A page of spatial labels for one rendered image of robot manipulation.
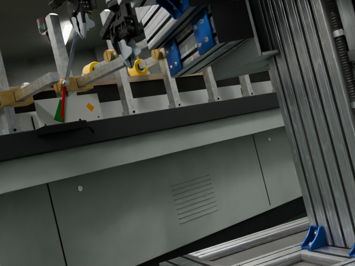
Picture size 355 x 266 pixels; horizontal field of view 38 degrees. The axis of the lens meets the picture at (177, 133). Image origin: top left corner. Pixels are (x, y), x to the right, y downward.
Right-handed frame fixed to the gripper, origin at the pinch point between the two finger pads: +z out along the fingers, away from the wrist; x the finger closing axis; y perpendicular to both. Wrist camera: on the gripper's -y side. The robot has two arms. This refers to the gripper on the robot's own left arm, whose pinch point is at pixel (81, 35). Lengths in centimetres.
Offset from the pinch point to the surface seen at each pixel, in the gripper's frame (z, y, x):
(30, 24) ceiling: -236, 363, 644
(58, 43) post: 0.6, -6.1, 6.1
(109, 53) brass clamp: 5.3, 15.1, 6.0
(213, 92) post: 26, 68, 6
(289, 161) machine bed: 69, 142, 28
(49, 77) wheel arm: 18.7, -27.9, -18.4
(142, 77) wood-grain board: 12, 46, 27
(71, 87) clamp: 17.5, -5.8, 5.4
